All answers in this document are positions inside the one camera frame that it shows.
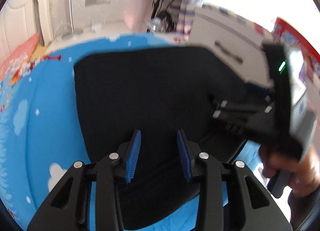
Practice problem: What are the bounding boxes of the black drawer handle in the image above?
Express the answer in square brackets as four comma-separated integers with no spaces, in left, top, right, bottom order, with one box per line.
[214,41,244,64]

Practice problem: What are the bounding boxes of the right hand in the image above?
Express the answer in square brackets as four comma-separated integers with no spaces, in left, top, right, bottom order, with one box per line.
[259,144,319,197]

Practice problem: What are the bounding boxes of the white nightstand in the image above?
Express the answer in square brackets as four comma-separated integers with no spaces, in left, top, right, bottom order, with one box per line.
[47,21,132,53]

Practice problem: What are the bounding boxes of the blue cartoon bed sheet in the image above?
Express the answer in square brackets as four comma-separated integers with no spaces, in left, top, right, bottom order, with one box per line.
[0,32,263,231]

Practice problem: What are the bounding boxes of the white wooden headboard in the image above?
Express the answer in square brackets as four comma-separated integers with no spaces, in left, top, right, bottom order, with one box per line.
[1,0,54,62]

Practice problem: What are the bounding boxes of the silver ribbed lamp head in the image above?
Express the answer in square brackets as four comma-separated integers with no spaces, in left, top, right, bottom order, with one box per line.
[146,17,166,33]

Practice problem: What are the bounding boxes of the pink floral quilt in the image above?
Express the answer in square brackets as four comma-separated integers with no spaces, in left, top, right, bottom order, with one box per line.
[1,33,40,81]

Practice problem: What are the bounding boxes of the black pants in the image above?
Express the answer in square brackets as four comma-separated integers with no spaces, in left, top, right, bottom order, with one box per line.
[74,47,260,230]

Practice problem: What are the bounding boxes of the white drawer cabinet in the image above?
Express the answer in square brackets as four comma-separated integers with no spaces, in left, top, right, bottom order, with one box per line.
[187,6,311,112]

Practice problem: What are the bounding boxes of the silver floor lamp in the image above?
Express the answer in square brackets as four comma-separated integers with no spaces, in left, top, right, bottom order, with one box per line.
[61,0,84,39]

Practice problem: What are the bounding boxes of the red patterned box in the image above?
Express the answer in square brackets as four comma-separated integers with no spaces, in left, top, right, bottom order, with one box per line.
[272,17,319,103]

